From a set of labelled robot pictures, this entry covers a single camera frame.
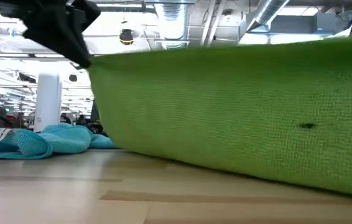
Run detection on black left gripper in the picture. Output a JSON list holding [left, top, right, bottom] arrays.
[[0, 0, 101, 69]]

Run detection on blue microfiber towel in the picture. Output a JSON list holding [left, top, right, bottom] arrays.
[[0, 123, 118, 160]]

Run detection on green microfiber towel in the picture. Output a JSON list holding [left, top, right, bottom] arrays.
[[87, 35, 352, 200]]

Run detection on black round ceiling fixture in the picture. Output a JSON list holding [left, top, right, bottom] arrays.
[[119, 29, 134, 45]]

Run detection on long LED light bar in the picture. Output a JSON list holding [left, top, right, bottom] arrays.
[[0, 52, 71, 60]]

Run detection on white round column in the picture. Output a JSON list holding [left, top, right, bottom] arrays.
[[34, 72, 63, 133]]

